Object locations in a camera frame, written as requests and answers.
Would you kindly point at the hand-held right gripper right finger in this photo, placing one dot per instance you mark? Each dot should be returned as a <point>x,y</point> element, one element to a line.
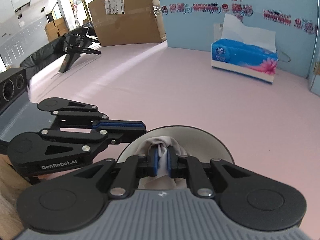
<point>170,163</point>

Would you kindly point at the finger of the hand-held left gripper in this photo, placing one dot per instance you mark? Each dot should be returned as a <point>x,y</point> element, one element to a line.
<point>117,130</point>
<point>117,123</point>

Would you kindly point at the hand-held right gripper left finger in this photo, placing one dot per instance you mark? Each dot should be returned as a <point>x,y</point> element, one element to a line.
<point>156,162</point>

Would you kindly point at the beige cloth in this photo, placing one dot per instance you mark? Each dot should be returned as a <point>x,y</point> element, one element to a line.
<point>164,160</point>

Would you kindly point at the striped ceramic bowl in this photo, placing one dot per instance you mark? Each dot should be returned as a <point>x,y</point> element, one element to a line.
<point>200,140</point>

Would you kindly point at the black sofa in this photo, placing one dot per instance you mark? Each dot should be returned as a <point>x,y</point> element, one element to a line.
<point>42,55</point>

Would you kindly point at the black tripod stand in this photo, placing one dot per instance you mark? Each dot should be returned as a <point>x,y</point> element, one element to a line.
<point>72,47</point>

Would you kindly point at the stack of brown cartons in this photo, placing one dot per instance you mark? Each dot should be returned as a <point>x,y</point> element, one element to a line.
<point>56,30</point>

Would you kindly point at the brown cardboard box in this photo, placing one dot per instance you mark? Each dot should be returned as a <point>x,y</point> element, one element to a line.
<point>125,20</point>

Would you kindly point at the light blue taped cardboard panel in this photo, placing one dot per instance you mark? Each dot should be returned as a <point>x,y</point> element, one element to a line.
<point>195,27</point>

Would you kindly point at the blue tissue box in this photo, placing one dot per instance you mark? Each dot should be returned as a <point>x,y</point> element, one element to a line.
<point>240,57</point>

